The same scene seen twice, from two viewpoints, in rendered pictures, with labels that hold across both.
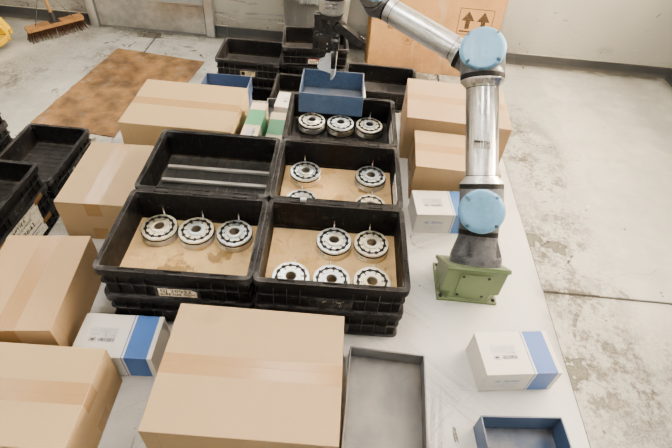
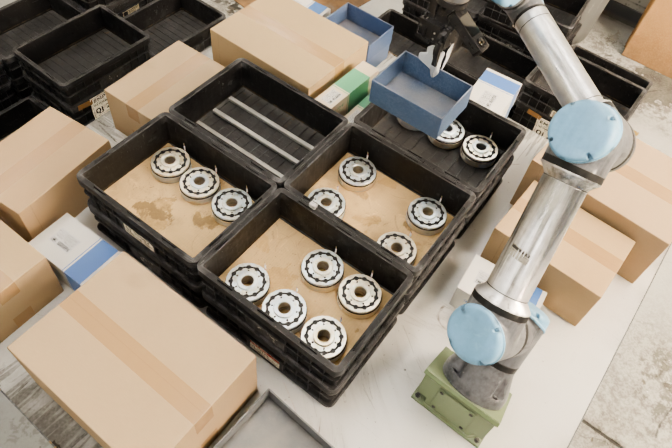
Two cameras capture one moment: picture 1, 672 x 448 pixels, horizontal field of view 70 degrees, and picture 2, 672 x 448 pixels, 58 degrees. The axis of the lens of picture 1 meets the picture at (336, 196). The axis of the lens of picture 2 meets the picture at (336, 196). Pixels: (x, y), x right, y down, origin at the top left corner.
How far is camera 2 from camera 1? 0.53 m
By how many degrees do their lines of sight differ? 23
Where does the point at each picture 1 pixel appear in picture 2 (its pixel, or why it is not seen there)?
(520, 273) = (544, 431)
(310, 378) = (173, 397)
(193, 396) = (67, 346)
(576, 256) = not seen: outside the picture
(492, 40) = (596, 126)
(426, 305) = (393, 396)
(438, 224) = not seen: hidden behind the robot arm
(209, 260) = (192, 220)
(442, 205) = not seen: hidden behind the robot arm
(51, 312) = (30, 198)
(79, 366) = (16, 260)
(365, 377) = (266, 429)
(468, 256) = (458, 374)
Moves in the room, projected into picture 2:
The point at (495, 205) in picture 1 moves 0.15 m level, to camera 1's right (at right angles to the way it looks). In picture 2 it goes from (489, 337) to (563, 389)
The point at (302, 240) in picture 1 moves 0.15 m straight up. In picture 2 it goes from (296, 248) to (298, 212)
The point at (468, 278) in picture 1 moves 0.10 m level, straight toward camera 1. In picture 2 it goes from (447, 398) to (408, 419)
